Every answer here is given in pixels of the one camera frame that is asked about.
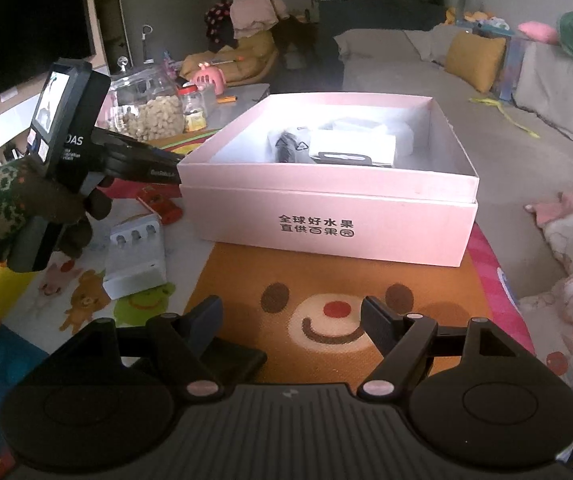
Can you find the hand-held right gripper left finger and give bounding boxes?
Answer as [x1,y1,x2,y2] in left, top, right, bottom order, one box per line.
[51,296,223,401]

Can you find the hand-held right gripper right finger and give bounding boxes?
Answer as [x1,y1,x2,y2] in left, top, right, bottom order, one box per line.
[357,296,542,401]

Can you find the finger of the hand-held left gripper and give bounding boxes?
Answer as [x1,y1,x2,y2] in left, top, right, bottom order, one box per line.
[99,155,183,184]
[92,127,180,166]

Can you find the black case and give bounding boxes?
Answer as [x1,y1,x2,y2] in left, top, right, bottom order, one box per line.
[199,340,268,386]

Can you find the pink cardboard box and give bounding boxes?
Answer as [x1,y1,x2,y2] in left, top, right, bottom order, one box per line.
[176,92,481,267]

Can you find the clear plastic bag black item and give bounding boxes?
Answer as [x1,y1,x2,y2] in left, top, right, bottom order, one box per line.
[267,127,317,164]

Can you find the white box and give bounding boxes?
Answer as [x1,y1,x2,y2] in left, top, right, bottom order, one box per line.
[311,130,398,167]

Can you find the white USB charger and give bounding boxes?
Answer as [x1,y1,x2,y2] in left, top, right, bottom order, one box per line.
[391,121,416,156]

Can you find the person's left hand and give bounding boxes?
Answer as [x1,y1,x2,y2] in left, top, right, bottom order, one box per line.
[0,159,114,259]

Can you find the glass jar of nuts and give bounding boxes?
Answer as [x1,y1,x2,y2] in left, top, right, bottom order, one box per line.
[107,57,187,143]

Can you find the red toy car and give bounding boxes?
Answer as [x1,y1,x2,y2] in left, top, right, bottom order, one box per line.
[136,185,183,225]

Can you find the small red-capped bottle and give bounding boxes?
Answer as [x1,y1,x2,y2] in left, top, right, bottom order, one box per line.
[179,82,210,133]

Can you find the colourful cartoon animal mat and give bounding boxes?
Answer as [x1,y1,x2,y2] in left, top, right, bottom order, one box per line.
[0,135,537,480]

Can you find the pink plastic toy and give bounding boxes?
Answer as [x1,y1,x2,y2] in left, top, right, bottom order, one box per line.
[191,62,227,96]

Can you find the black television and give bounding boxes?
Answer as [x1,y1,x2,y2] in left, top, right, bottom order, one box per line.
[0,0,100,111]

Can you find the black polka dot garment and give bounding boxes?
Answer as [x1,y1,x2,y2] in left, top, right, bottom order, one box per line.
[204,2,237,53]

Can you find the yellow armchair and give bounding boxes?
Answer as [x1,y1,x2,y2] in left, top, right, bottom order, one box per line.
[181,30,280,88]

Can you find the pink clothes pile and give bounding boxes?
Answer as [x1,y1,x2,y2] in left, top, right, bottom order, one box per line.
[229,0,290,41]

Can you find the dark garment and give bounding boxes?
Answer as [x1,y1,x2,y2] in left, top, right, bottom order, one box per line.
[271,15,322,68]

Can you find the yellow ribbon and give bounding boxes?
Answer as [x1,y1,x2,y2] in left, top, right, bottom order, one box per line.
[469,97,540,138]

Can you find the grey covered sofa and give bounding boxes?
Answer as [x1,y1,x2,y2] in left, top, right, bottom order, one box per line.
[334,22,573,241]

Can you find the dark cabinet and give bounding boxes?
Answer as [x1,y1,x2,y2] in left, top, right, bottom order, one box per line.
[317,0,447,56]

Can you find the yellow cushion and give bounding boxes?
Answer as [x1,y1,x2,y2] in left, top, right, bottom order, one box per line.
[444,30,508,93]

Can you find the pink plush toy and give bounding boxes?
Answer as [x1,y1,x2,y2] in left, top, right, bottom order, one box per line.
[518,21,560,45]

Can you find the white hooked handle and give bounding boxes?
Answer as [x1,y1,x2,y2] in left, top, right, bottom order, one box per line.
[139,24,154,63]

